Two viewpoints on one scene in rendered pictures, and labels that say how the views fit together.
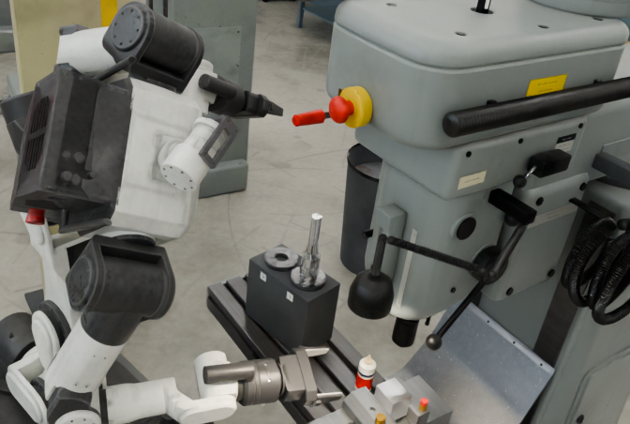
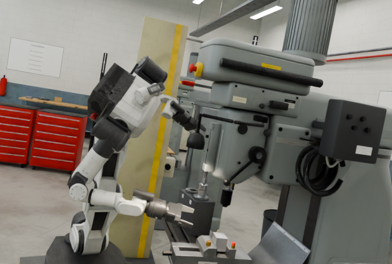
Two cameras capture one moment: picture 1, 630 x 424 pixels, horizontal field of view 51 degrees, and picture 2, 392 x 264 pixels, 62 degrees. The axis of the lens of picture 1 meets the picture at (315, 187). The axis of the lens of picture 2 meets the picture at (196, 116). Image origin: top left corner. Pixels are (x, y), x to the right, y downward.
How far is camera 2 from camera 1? 0.84 m
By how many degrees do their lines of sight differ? 34
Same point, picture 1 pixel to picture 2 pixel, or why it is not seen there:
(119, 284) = (107, 127)
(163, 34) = (151, 65)
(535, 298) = (303, 212)
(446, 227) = (233, 126)
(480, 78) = (236, 52)
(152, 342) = not seen: outside the picture
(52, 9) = not seen: hidden behind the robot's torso
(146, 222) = (126, 115)
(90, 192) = (109, 97)
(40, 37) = not seen: hidden behind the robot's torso
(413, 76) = (212, 49)
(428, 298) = (227, 163)
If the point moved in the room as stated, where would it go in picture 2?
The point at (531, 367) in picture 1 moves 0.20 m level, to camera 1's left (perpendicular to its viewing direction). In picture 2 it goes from (300, 251) to (256, 237)
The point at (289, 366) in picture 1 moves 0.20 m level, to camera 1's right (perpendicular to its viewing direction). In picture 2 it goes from (172, 205) to (213, 218)
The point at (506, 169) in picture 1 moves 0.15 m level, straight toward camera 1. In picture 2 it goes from (258, 102) to (238, 98)
